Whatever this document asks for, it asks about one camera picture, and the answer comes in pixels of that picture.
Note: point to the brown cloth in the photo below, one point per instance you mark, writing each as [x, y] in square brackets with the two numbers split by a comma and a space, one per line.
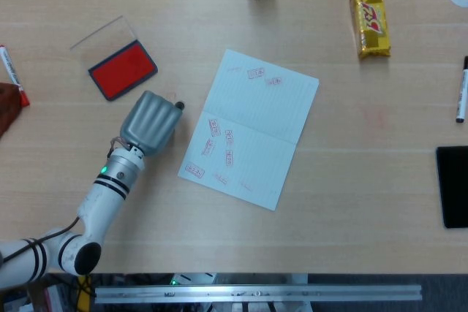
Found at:
[7, 107]

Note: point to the light blue lined paper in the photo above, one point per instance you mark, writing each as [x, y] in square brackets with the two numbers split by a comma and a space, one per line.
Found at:
[256, 125]

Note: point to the black whiteboard marker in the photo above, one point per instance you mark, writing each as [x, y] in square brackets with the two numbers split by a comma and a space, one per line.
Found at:
[462, 96]

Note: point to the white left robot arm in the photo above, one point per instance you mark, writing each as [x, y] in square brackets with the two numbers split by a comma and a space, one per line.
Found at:
[106, 195]

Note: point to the red whiteboard marker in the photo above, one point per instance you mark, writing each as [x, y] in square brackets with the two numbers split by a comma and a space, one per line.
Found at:
[12, 74]

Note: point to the gold foil snack package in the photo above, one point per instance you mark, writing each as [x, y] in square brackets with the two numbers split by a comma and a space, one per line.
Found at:
[371, 16]

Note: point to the aluminium rail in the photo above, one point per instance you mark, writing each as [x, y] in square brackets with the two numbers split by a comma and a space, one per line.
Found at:
[256, 293]

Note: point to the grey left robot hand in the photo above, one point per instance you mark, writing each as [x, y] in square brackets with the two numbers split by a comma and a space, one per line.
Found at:
[150, 122]

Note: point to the red ink pad clear lid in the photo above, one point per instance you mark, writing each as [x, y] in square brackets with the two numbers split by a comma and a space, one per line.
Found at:
[122, 71]

